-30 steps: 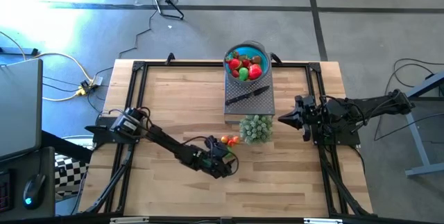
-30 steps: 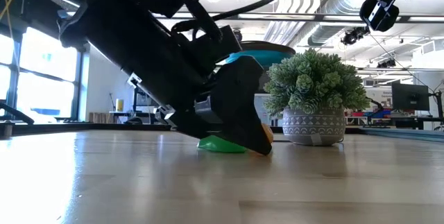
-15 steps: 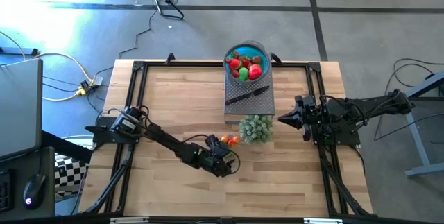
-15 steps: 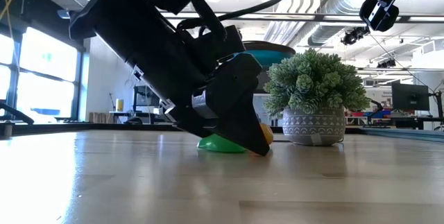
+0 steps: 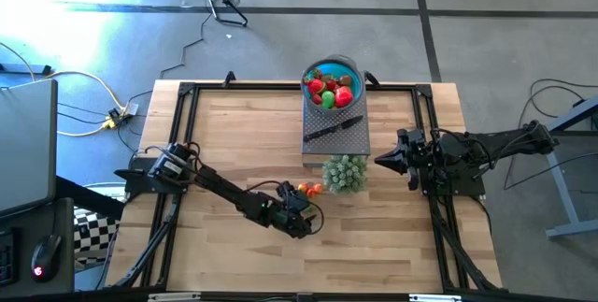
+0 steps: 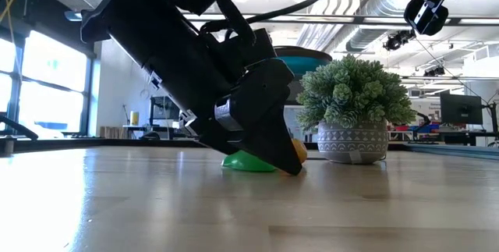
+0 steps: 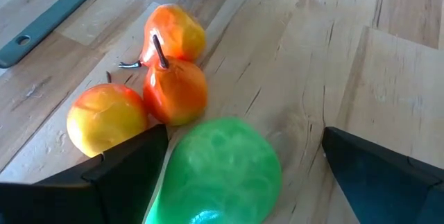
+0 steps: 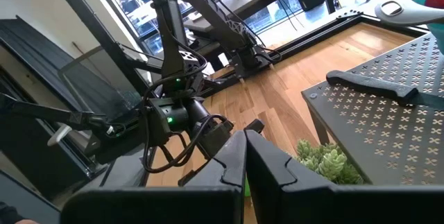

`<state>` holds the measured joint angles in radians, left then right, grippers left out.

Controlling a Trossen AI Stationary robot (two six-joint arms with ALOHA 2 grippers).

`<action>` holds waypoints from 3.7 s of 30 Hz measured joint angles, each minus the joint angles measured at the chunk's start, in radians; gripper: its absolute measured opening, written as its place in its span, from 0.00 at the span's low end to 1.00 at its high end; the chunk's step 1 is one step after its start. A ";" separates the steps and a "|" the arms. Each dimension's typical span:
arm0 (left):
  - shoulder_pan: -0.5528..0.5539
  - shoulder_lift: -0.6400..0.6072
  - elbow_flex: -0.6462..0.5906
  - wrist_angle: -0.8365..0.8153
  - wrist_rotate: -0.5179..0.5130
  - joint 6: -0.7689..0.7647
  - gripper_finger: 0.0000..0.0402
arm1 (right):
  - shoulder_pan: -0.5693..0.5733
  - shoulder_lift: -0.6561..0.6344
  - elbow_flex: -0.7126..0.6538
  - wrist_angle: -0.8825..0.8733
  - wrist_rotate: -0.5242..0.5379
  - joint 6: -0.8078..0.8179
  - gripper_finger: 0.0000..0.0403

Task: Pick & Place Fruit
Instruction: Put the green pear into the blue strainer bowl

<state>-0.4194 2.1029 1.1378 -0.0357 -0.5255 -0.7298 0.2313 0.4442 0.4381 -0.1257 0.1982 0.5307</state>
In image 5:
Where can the brown plastic kiwi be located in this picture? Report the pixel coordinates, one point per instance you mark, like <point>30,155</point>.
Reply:
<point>345,80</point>

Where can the black table frame rails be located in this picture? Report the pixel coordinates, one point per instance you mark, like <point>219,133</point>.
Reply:
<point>280,86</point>

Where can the black-white checkered board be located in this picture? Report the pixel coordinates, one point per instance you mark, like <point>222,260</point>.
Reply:
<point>93,236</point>

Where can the small orange fruit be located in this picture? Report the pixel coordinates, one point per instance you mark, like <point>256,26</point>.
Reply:
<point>303,186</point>

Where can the power strip yellow plug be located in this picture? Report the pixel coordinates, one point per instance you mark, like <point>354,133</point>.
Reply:
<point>123,112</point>

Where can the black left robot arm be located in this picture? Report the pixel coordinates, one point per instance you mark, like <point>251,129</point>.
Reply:
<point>219,190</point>

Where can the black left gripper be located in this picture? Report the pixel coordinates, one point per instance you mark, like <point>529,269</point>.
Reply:
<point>294,222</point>

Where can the black kitchen knife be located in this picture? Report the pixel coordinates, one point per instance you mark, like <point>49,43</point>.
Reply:
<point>331,129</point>

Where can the blue collapsible bowl grey rim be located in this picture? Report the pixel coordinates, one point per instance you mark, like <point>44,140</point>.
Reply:
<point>310,70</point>

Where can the grey laptop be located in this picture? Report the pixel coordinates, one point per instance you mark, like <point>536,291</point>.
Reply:
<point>25,148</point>

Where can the black keyboard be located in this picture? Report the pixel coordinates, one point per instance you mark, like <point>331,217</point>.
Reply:
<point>7,264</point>

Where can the red plastic strawberry green leaves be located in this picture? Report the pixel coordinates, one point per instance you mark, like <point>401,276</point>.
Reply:
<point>331,85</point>
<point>308,77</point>
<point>317,99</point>

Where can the grey perforated metal stand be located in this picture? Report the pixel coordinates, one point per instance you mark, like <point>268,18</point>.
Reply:
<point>341,148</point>

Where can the green plant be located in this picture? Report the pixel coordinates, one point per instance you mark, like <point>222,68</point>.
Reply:
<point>345,174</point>

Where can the grey desk frame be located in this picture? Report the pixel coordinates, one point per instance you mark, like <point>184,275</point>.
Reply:
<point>567,190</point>

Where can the black computer mouse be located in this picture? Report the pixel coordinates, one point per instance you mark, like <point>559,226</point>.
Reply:
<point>45,257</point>

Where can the black desk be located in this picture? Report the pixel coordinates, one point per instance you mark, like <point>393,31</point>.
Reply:
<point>23,229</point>

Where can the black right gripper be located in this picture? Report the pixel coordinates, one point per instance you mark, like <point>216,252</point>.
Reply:
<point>413,157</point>

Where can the red plastic bell pepper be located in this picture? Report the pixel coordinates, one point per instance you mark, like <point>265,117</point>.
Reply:
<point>343,96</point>

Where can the green toy pepper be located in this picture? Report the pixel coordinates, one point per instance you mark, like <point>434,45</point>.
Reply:
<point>328,99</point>

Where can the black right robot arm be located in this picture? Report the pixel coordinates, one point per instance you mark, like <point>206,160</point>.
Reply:
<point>490,152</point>

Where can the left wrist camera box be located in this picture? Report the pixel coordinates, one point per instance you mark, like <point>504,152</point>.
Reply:
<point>287,192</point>

